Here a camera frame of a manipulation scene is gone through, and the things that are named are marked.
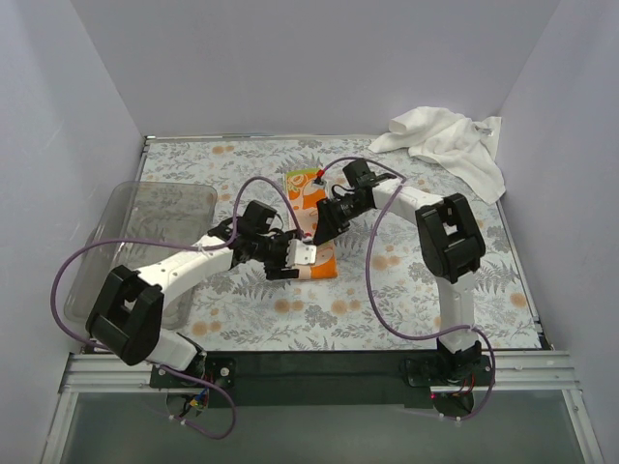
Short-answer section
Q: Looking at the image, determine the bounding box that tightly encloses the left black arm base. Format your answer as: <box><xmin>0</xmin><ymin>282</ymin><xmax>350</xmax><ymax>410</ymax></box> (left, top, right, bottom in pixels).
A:
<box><xmin>148</xmin><ymin>356</ymin><xmax>237</xmax><ymax>419</ymax></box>

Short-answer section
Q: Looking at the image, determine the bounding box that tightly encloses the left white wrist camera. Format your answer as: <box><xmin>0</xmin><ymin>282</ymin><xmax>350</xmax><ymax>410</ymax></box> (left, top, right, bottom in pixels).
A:
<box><xmin>286</xmin><ymin>239</ymin><xmax>317</xmax><ymax>268</ymax></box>

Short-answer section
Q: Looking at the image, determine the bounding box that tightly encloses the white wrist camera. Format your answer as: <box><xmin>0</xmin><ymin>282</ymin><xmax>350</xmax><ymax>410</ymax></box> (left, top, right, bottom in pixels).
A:
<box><xmin>312</xmin><ymin>176</ymin><xmax>332</xmax><ymax>197</ymax></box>
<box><xmin>286</xmin><ymin>239</ymin><xmax>317</xmax><ymax>268</ymax></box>

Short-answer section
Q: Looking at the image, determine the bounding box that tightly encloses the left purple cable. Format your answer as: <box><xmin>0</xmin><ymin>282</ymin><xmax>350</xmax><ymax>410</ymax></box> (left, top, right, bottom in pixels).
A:
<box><xmin>50</xmin><ymin>176</ymin><xmax>310</xmax><ymax>440</ymax></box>

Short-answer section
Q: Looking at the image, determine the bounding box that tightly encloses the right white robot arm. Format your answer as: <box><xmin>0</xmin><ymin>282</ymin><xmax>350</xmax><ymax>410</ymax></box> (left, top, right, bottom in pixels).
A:
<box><xmin>312</xmin><ymin>157</ymin><xmax>486</xmax><ymax>385</ymax></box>

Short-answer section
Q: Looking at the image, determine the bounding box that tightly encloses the aluminium frame rail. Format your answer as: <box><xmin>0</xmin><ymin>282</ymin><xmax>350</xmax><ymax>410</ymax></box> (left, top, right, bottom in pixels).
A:
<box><xmin>61</xmin><ymin>350</ymin><xmax>579</xmax><ymax>392</ymax></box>

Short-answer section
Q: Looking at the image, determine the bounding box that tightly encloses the clear plastic bin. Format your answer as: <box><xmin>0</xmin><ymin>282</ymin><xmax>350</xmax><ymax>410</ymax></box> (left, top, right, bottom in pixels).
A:
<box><xmin>64</xmin><ymin>179</ymin><xmax>219</xmax><ymax>333</ymax></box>

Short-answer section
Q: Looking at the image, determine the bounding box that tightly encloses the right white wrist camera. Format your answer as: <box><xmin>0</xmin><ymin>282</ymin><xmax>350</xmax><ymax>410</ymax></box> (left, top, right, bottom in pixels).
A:
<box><xmin>312</xmin><ymin>176</ymin><xmax>332</xmax><ymax>197</ymax></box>

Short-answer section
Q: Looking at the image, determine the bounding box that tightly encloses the white crumpled towel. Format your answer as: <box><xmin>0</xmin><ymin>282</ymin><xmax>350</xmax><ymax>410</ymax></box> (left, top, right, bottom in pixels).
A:
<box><xmin>368</xmin><ymin>106</ymin><xmax>506</xmax><ymax>204</ymax></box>

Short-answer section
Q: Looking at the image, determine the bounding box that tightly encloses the floral patterned table mat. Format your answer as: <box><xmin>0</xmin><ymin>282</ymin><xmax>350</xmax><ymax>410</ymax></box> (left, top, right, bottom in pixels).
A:
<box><xmin>141</xmin><ymin>138</ymin><xmax>541</xmax><ymax>351</ymax></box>

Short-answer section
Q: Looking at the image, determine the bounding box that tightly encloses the orange patterned towel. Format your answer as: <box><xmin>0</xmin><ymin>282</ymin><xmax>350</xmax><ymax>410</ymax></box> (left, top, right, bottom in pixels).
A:
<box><xmin>283</xmin><ymin>168</ymin><xmax>338</xmax><ymax>280</ymax></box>

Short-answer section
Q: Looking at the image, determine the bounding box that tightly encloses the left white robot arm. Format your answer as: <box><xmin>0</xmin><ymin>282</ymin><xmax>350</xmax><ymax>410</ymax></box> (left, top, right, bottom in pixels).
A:
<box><xmin>86</xmin><ymin>201</ymin><xmax>316</xmax><ymax>387</ymax></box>

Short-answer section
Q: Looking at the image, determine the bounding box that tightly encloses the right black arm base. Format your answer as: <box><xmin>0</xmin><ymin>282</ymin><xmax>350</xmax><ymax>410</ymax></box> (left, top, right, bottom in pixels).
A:
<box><xmin>398</xmin><ymin>351</ymin><xmax>493</xmax><ymax>420</ymax></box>

